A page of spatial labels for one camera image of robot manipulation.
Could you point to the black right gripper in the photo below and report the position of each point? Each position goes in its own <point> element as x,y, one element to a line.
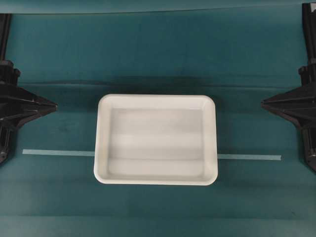
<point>297,106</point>

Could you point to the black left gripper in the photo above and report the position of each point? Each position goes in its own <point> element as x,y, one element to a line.
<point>19,106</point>

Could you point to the white plastic tray case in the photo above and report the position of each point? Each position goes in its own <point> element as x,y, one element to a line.
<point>156,140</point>

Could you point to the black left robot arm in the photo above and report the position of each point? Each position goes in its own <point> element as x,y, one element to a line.
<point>8,73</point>

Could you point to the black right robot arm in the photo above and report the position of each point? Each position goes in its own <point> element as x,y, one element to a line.
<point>308,72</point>

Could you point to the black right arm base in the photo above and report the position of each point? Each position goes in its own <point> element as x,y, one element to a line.
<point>309,140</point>

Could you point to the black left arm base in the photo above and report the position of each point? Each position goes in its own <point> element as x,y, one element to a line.
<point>6,144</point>

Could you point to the light green tape strip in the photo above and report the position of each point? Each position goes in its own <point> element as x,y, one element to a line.
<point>91,154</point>

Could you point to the teal table cloth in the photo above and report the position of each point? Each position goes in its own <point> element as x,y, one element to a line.
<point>238,53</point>

